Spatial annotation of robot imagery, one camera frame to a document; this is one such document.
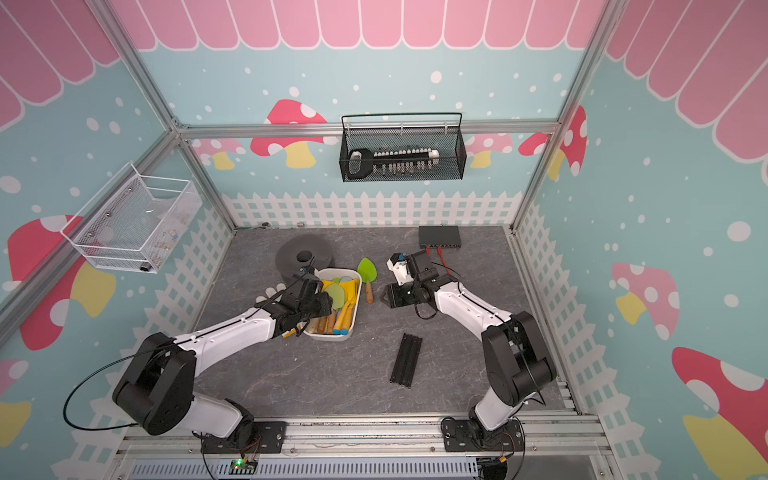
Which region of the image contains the bright green trowel wooden handle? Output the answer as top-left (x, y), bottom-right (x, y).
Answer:
top-left (357, 257), bottom-right (377, 304)

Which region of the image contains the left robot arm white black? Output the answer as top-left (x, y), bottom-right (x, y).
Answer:
top-left (112, 272), bottom-right (332, 447)

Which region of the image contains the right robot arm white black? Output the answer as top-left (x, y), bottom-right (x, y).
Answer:
top-left (384, 250), bottom-right (557, 452)

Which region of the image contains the white plastic storage box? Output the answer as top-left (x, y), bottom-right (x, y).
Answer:
top-left (306, 268), bottom-right (365, 342)

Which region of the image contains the yellow plastic shovel blue cap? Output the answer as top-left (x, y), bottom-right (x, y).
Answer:
top-left (334, 279), bottom-right (359, 335)

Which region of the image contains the white knit work glove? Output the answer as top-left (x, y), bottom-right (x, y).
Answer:
top-left (256, 283), bottom-right (286, 303)

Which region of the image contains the black aluminium extrusion bar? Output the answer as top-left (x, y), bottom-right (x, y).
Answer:
top-left (390, 333), bottom-right (422, 388)

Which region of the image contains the small green circuit board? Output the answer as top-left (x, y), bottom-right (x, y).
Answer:
top-left (228, 459), bottom-right (258, 476)

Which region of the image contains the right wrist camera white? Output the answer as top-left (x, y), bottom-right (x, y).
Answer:
top-left (387, 253), bottom-right (413, 286)

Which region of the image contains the red ethernet cable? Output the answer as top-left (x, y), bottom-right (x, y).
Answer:
top-left (425, 247), bottom-right (452, 277)

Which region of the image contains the black network switch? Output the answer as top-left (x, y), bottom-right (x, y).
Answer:
top-left (418, 225), bottom-right (462, 249)

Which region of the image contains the black socket set rail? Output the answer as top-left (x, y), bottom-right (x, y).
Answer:
top-left (346, 148), bottom-right (440, 180)

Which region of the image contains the black wire mesh wall basket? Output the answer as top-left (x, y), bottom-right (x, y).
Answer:
top-left (339, 112), bottom-right (467, 182)

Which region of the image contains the white wire mesh wall basket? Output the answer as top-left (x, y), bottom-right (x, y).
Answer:
top-left (60, 163), bottom-right (202, 274)

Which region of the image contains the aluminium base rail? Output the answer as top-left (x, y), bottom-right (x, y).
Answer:
top-left (106, 411), bottom-right (621, 479)

